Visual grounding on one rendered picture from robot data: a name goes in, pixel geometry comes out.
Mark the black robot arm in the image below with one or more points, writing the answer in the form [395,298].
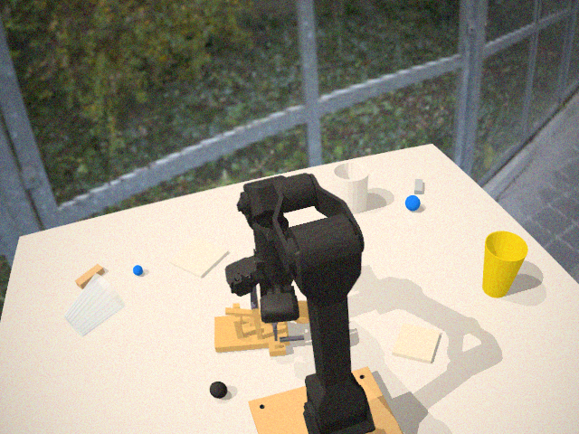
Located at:
[324,257]

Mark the black ball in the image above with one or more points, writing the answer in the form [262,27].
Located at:
[218,390]

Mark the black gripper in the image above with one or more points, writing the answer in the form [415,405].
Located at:
[279,302]

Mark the yellow cup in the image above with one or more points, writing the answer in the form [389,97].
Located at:
[504,255]

